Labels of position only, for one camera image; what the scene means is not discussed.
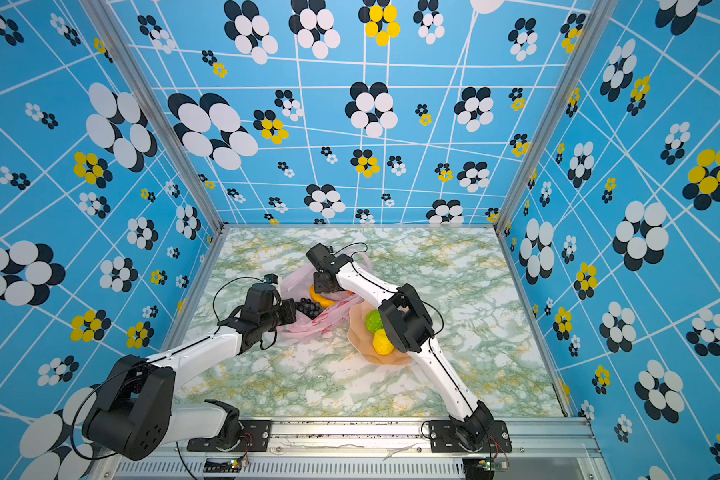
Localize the pink plastic bag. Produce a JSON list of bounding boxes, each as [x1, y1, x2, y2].
[[278, 262, 363, 340]]

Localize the green fake lime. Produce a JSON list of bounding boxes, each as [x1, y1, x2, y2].
[[365, 310, 384, 335]]

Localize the pink scalloped plastic plate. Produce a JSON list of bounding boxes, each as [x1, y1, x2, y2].
[[347, 302, 418, 367]]

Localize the yellow fake lemon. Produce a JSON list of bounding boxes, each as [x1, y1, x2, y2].
[[372, 328, 395, 356]]

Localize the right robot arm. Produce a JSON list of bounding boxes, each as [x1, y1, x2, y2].
[[306, 243, 494, 451]]

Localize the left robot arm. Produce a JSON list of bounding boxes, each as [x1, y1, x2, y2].
[[82, 282, 297, 461]]

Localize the black fake grapes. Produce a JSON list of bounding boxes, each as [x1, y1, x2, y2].
[[297, 298, 323, 320]]

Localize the yellow fake banana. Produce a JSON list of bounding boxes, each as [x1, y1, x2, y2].
[[309, 285, 336, 310]]

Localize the left green circuit board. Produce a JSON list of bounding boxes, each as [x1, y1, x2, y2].
[[203, 457, 249, 474]]

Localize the green circuit board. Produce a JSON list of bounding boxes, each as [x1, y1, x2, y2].
[[462, 458, 508, 479], [203, 457, 249, 474]]

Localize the right green circuit board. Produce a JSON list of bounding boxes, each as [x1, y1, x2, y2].
[[462, 458, 508, 479]]

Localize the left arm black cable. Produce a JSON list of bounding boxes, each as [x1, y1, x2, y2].
[[69, 275, 265, 480]]

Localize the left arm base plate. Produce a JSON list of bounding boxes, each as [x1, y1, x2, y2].
[[186, 419, 273, 453]]

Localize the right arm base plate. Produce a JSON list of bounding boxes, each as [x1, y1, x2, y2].
[[422, 420, 513, 455]]

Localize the aluminium front rail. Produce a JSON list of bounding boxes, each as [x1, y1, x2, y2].
[[90, 417, 610, 479]]

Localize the left aluminium corner post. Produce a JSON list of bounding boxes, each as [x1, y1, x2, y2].
[[80, 1, 224, 234]]

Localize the aluminium corner post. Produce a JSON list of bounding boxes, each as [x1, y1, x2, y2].
[[495, 0, 618, 234], [80, 1, 224, 234]]

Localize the right aluminium corner post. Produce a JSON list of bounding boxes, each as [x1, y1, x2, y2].
[[495, 0, 618, 234]]

